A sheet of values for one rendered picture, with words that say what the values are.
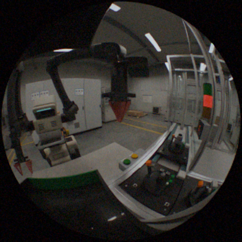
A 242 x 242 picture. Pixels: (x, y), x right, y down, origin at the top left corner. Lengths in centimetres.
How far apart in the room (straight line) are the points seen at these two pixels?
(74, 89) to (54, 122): 246
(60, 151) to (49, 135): 19
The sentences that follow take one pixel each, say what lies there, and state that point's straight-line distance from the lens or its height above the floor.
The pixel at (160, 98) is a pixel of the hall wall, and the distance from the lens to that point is 846.
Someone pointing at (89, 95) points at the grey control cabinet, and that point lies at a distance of 321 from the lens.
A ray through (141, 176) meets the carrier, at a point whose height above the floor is 97.
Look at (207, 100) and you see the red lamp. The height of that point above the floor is 134.
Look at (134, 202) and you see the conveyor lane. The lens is 35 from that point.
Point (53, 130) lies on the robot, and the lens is 71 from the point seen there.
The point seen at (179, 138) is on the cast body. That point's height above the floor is 107.
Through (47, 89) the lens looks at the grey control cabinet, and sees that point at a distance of 307.
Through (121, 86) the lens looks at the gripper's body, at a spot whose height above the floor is 134.
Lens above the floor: 130
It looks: 16 degrees down
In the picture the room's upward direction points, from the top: straight up
